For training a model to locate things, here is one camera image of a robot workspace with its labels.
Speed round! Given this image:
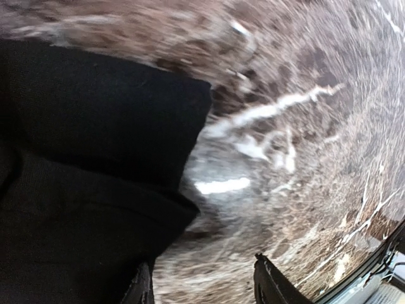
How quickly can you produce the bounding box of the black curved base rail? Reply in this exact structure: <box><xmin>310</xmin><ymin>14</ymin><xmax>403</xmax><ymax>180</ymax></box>
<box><xmin>315</xmin><ymin>219</ymin><xmax>404</xmax><ymax>303</ymax></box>

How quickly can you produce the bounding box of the white slotted cable duct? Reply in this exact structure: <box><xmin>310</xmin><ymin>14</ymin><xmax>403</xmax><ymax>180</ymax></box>
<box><xmin>325</xmin><ymin>274</ymin><xmax>404</xmax><ymax>304</ymax></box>

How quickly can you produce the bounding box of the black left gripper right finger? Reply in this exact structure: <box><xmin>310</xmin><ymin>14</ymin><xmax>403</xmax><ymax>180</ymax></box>
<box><xmin>254</xmin><ymin>253</ymin><xmax>312</xmax><ymax>304</ymax></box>

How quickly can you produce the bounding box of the black long sleeve shirt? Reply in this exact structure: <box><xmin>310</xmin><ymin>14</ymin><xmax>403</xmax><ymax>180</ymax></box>
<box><xmin>1</xmin><ymin>39</ymin><xmax>211</xmax><ymax>303</ymax></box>

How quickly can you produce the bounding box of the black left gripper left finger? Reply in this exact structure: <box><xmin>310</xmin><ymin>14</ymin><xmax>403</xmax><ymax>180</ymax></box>
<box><xmin>120</xmin><ymin>262</ymin><xmax>154</xmax><ymax>304</ymax></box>

